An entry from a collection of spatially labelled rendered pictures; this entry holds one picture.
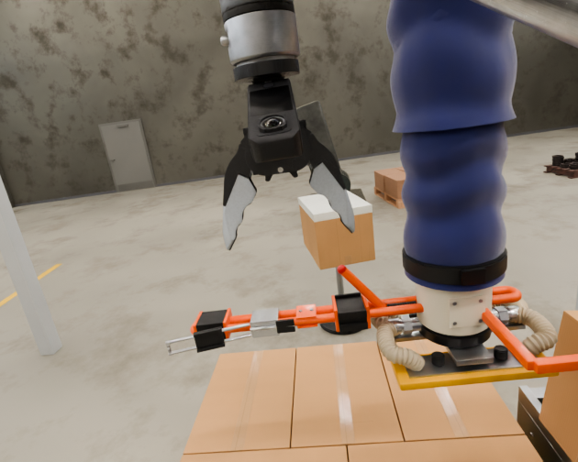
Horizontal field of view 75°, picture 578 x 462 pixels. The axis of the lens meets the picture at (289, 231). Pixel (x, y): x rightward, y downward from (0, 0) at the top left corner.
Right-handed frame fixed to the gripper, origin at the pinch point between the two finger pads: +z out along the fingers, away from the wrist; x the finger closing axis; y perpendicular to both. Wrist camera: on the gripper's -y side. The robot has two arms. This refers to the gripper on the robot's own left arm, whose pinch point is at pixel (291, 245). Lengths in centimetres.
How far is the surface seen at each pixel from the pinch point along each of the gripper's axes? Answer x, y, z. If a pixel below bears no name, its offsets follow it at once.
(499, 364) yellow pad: -42, 28, 44
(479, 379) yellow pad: -36, 25, 45
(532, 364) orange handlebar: -39, 14, 33
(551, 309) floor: -187, 206, 152
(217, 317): 21, 43, 32
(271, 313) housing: 8, 43, 32
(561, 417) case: -72, 46, 82
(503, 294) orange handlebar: -48, 37, 33
